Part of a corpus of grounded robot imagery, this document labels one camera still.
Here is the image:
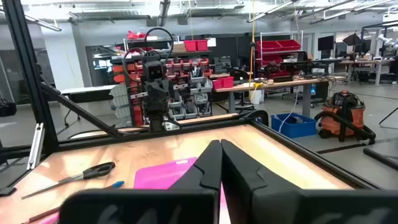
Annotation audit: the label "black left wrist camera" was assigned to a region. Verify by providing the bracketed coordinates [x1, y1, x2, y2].
[144, 60, 167, 80]

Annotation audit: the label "black floor stand foot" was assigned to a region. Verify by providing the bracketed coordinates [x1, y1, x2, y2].
[363, 147, 398, 172]

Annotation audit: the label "black handled scissors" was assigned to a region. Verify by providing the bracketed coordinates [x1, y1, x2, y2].
[21, 161, 116, 200]

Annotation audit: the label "blue plastic bin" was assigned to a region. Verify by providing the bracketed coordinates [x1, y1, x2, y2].
[270, 112, 317, 139]

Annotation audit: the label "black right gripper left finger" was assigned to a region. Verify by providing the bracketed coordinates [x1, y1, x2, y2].
[58, 139, 223, 224]

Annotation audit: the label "blue pen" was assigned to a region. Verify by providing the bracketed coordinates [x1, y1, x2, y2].
[104, 180, 126, 190]

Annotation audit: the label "wire rack with red bins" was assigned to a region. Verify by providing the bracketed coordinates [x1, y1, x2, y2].
[254, 30, 304, 78]

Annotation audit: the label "orange shop vacuum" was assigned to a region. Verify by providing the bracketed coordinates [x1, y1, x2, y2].
[313, 90, 377, 144]

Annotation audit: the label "white bucket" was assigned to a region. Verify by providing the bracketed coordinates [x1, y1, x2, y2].
[249, 89, 266, 105]

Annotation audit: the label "parts bin shelving rack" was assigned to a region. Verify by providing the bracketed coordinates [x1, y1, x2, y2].
[110, 49, 215, 128]

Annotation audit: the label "thin brown pencil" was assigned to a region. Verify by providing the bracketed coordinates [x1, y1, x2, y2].
[21, 206, 62, 224]

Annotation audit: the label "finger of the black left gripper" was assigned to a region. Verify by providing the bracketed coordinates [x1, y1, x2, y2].
[149, 81, 157, 105]
[157, 81, 167, 105]

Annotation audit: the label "black photo umbrella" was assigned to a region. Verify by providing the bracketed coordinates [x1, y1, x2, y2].
[342, 32, 364, 85]

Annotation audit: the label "white cable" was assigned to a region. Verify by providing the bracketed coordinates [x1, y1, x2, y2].
[277, 90, 300, 134]

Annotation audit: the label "white table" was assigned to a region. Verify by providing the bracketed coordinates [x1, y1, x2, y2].
[60, 84, 118, 128]

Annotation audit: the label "cardboard box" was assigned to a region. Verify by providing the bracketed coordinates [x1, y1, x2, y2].
[172, 42, 187, 54]

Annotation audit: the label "black aluminium table frame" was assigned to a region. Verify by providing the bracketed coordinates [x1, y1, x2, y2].
[0, 0, 379, 197]

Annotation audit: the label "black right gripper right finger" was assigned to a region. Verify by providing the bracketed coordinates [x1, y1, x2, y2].
[220, 139, 398, 224]

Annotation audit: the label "wooden top workbench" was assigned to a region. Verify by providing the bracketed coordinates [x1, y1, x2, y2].
[214, 76, 348, 119]

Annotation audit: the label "black office chair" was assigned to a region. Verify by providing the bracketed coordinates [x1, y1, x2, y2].
[229, 68, 256, 112]

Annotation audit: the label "black monitor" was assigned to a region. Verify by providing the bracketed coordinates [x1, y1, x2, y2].
[317, 35, 335, 52]

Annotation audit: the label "yellow hanging cable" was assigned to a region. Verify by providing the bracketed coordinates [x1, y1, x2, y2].
[248, 0, 264, 101]

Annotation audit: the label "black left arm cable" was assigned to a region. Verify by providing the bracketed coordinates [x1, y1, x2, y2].
[122, 27, 175, 85]

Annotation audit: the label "silver metal bracket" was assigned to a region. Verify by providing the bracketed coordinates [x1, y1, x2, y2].
[26, 122, 45, 171]

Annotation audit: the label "black bag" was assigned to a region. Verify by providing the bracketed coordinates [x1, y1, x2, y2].
[0, 98, 18, 118]

